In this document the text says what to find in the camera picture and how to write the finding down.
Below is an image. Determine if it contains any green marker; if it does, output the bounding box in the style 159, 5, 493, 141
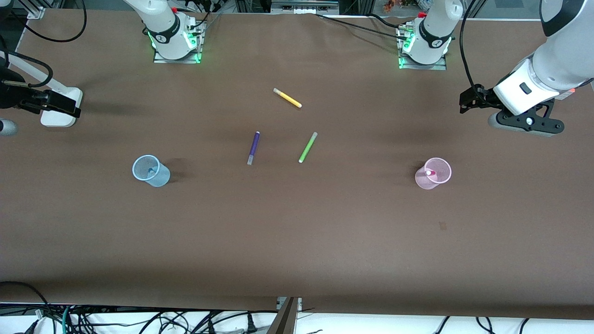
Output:
298, 132, 318, 163

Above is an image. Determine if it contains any brown paper table cover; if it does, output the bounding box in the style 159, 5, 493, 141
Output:
0, 9, 594, 321

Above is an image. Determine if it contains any silver aluminium rail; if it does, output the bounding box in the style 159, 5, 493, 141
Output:
271, 0, 339, 14

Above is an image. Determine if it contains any dark table support beam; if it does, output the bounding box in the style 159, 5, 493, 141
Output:
267, 297, 300, 334

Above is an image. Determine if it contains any black left camera bracket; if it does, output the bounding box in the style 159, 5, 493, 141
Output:
497, 104, 565, 137

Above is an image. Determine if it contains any thick black floor cable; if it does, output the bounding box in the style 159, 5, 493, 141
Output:
0, 280, 49, 321

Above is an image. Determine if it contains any translucent blue plastic cup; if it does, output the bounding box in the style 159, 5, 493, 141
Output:
132, 155, 171, 187

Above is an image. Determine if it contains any thin black table cable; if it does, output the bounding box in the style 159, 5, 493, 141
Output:
316, 13, 410, 38
367, 13, 405, 28

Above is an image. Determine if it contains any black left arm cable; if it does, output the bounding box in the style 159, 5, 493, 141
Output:
459, 0, 481, 96

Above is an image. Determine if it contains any translucent pink plastic cup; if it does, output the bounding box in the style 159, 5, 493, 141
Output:
415, 158, 452, 191

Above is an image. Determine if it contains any aluminium frame profile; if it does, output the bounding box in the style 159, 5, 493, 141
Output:
19, 0, 45, 19

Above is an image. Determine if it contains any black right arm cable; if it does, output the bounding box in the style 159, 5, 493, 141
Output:
0, 0, 87, 89

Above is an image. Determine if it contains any yellow marker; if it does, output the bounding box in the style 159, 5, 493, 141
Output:
273, 88, 303, 109

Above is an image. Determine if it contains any purple marker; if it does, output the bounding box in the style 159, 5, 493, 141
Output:
247, 131, 261, 166

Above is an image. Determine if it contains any white desk lamp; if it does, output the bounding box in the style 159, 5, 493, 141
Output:
0, 49, 83, 127

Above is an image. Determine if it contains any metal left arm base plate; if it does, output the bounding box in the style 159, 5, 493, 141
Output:
398, 26, 447, 71

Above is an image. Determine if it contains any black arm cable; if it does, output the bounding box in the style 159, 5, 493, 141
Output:
0, 0, 87, 89
459, 0, 481, 96

